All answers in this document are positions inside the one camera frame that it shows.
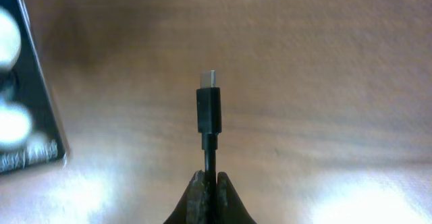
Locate black smartphone with bubble wallpaper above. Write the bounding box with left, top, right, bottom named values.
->
left=1, top=0, right=70, bottom=175

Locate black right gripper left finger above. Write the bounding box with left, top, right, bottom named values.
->
left=164, top=170, right=207, bottom=224

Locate black USB charging cable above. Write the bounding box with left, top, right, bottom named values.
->
left=196, top=69, right=223, bottom=224

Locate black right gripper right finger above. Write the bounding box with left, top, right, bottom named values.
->
left=217, top=171, right=256, bottom=224

